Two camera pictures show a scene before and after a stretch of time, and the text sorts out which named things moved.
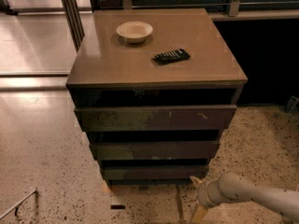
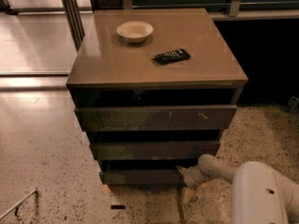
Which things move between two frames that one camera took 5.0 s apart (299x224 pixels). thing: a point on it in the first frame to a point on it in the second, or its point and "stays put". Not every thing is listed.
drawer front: (159, 118) stays put
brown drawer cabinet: (151, 91) stays put
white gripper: (203, 192) to (191, 176)
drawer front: (152, 150) stays put
